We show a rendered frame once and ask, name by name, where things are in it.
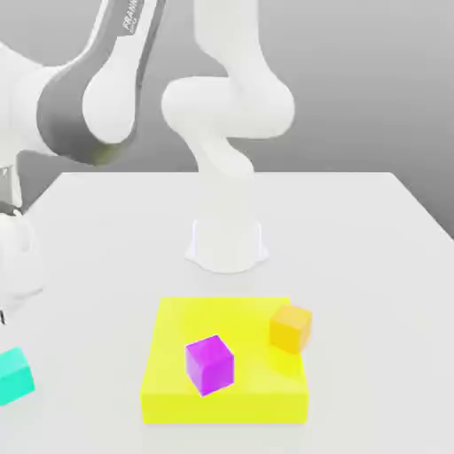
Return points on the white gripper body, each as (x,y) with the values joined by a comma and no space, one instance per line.
(16,259)

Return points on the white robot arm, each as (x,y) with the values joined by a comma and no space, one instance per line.
(227,106)

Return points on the small teal cube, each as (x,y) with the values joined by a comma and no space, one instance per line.
(12,377)

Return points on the small purple cube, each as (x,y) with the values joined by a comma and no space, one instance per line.
(209,365)

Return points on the small orange cube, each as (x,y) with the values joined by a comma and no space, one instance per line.
(289,330)

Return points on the large yellow box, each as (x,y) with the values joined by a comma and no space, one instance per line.
(170,404)

